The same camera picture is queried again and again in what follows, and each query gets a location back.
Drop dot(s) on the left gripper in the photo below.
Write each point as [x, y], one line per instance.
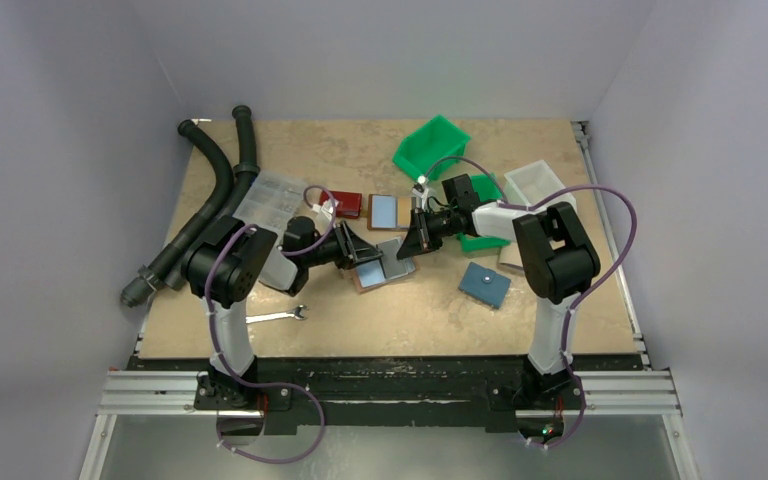
[345, 245]

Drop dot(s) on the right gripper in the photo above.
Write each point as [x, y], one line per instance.
[420, 229]

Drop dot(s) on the pink leather card holder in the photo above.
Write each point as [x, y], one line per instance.
[369, 276]

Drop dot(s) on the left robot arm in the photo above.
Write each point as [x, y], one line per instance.
[232, 256]

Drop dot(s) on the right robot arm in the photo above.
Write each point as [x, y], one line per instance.
[558, 257]

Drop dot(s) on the grey card in sleeve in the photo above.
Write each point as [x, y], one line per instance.
[393, 267]

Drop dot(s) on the yellow striped card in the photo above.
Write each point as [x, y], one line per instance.
[404, 208]

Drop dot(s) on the brown open card holder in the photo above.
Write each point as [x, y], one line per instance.
[381, 213]

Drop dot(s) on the red leather card holder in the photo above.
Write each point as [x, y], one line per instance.
[349, 204]

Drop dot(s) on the blue leather card holder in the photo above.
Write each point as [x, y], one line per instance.
[485, 285]

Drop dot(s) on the silver wrench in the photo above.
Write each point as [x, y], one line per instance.
[297, 313]

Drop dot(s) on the small green plastic bin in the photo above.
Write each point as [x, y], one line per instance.
[487, 190]

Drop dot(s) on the clear plastic organizer box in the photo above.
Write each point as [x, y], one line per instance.
[271, 201]

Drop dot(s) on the large green plastic bin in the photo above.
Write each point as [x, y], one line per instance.
[420, 150]

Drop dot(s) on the clear white plastic bin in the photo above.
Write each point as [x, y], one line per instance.
[527, 185]

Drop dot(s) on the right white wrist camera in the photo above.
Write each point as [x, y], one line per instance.
[422, 192]

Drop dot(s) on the aluminium frame rail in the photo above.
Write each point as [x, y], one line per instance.
[146, 426]

